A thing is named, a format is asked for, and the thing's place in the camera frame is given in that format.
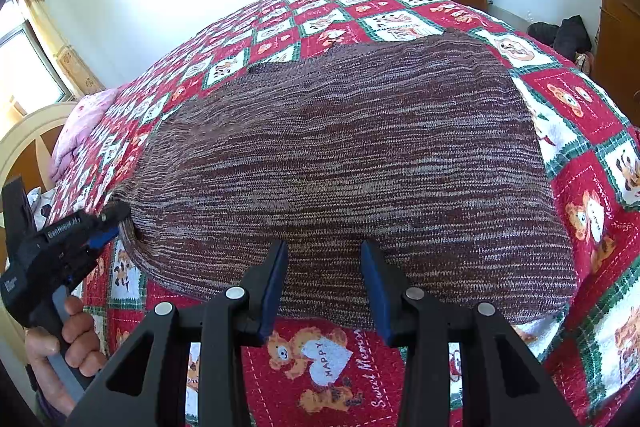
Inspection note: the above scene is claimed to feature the yellow patterned curtain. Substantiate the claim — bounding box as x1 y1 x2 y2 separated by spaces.
17 0 106 100

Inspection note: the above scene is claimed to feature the white patterned pillow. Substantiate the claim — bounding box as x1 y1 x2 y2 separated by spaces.
27 187 61 228

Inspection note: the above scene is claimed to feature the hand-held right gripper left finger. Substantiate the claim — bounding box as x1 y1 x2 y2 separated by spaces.
67 238 290 427

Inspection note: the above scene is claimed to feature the brown knitted sweater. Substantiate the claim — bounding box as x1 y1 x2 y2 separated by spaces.
112 29 578 328

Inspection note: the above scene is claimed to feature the brown wooden desk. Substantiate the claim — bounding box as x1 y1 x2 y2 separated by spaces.
592 0 640 118

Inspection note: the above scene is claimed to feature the black bag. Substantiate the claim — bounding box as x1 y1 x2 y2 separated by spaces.
527 14 593 62

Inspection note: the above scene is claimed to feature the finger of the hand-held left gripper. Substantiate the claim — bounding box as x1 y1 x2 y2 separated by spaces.
97 201 133 228
87 226 123 258

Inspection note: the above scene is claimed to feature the window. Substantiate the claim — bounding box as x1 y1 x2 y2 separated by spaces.
0 0 71 118

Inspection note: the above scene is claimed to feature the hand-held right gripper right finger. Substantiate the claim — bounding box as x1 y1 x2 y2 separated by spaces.
360 239 583 427

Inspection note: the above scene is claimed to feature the red bear-print blanket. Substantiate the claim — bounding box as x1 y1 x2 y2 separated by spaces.
47 0 640 427

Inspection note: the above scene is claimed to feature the pink pillow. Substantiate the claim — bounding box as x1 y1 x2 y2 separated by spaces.
50 87 121 182

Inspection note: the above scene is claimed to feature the person's left hand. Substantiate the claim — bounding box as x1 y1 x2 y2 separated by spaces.
25 294 108 415

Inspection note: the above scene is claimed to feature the beige wooden headboard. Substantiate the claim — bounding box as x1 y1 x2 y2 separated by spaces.
0 102 78 218

